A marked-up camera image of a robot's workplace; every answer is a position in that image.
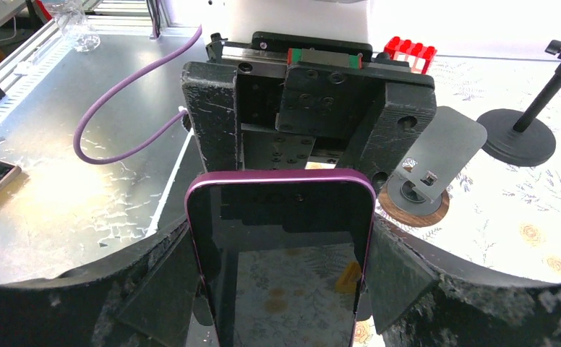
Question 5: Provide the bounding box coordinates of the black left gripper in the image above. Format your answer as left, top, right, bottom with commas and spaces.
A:
181, 31, 437, 192

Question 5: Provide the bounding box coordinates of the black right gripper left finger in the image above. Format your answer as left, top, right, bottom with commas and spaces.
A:
0, 223, 200, 346

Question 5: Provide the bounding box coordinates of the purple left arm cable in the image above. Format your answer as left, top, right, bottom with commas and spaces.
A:
73, 24, 204, 166

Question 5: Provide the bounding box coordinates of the purple-edged smartphone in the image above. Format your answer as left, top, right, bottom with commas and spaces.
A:
184, 169, 375, 346

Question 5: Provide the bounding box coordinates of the grey stand on wooden base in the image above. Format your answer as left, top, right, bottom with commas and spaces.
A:
378, 106, 487, 228

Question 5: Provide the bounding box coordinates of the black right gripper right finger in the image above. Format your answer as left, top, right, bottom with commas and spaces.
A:
365, 218, 561, 346

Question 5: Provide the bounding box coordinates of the red toy car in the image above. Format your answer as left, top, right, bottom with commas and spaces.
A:
383, 36, 437, 74

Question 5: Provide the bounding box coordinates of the black round-base phone stand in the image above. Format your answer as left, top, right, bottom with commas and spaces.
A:
477, 40, 561, 167

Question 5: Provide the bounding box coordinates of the floral patterned mat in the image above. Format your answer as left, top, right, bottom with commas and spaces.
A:
309, 52, 561, 347

